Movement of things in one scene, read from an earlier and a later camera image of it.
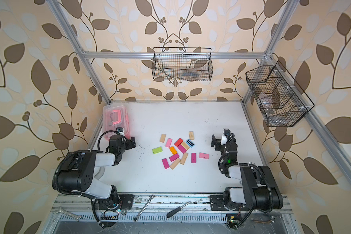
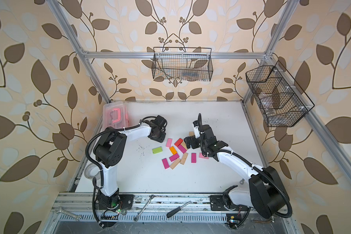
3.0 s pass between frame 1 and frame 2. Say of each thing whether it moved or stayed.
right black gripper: moved
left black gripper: moved
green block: stayed
